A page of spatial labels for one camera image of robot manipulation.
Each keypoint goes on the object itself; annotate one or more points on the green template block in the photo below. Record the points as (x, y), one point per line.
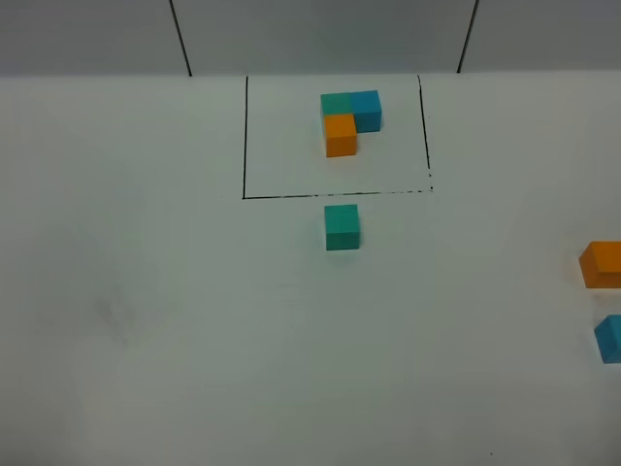
(335, 104)

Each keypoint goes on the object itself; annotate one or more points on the blue template block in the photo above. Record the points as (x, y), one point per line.
(367, 111)

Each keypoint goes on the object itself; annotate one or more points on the orange template block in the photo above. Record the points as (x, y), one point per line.
(340, 135)

